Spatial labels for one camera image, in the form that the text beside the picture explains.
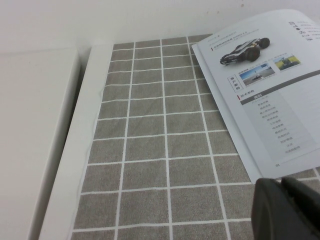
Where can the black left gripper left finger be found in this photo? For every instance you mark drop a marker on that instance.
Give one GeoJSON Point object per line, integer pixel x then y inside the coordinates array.
{"type": "Point", "coordinates": [268, 212]}

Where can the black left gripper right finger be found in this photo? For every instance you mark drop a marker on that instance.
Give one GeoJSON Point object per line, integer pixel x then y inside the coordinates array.
{"type": "Point", "coordinates": [307, 212]}

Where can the white brochure book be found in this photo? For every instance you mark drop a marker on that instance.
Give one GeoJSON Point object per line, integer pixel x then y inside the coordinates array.
{"type": "Point", "coordinates": [275, 112]}

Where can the grey white-grid tablecloth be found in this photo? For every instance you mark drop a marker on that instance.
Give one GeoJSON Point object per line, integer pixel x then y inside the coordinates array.
{"type": "Point", "coordinates": [150, 150]}

